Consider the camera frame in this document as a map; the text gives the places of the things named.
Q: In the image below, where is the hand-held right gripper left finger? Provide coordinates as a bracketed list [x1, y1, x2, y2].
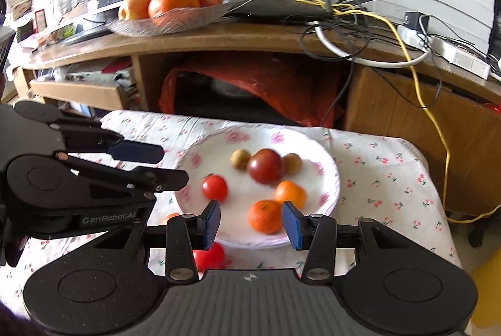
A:
[90, 200, 222, 281]

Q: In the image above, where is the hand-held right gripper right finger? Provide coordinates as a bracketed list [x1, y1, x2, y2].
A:
[281, 201, 416, 281]

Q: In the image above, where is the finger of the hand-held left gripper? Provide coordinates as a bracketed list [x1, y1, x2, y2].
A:
[13, 100, 165, 165]
[56, 152, 191, 204]

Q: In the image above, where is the large orange mandarin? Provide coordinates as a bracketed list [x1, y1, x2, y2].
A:
[248, 200, 285, 235]

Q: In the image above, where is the small red tomato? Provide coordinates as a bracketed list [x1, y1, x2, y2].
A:
[193, 242, 227, 271]
[201, 174, 229, 202]

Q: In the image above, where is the white floral bowl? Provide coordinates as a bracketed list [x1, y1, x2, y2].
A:
[174, 123, 341, 248]

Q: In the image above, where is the small brown round fruit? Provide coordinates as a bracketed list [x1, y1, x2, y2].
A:
[282, 153, 303, 175]
[230, 149, 251, 171]

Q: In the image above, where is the large dark red tomato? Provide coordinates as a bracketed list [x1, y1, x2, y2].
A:
[246, 148, 286, 185]

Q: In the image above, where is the silver set-top box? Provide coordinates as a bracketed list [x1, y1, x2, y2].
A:
[63, 69, 133, 85]

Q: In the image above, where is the cherry print tablecloth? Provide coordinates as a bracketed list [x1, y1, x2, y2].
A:
[0, 109, 463, 321]

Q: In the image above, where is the glass fruit dish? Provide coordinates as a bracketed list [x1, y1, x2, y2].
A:
[106, 0, 236, 38]

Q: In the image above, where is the red plastic bag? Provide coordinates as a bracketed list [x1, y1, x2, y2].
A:
[158, 57, 348, 130]

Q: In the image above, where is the yellow apple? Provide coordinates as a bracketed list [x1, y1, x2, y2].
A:
[118, 0, 156, 21]

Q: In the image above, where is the wooden television stand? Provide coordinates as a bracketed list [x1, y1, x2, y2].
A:
[12, 20, 501, 220]

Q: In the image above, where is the big orange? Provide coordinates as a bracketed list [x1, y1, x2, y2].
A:
[148, 0, 201, 20]

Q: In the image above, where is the yellow trash bin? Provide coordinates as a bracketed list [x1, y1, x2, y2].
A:
[469, 252, 501, 336]

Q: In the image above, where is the black power adapter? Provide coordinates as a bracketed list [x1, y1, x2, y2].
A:
[404, 11, 430, 36]

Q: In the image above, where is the white power strip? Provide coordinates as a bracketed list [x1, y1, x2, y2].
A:
[395, 24, 493, 81]

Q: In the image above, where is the black cable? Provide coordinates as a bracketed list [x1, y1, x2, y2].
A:
[298, 0, 444, 127]

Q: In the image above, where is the thick white cable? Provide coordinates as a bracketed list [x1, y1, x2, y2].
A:
[314, 20, 432, 69]

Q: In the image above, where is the yellow cable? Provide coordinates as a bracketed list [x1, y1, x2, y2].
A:
[259, 0, 501, 226]

